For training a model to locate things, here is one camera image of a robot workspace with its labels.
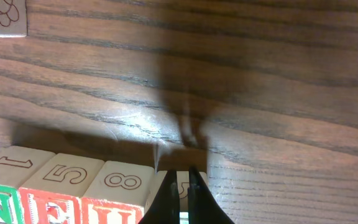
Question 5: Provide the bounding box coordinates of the green R block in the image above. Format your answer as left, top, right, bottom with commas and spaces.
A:
144, 170, 209, 224

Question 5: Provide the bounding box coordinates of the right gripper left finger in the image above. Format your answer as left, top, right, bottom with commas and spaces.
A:
139, 169, 180, 224

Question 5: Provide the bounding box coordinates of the green N block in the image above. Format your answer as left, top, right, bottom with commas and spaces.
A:
0, 146, 55, 224

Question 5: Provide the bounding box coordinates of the red u block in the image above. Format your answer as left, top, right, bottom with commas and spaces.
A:
81, 161, 155, 224
0, 0, 27, 38

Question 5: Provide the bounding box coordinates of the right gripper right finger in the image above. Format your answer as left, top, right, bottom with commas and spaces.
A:
188, 166, 234, 224

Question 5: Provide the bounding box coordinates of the red E block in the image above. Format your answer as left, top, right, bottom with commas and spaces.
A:
19, 153, 104, 224

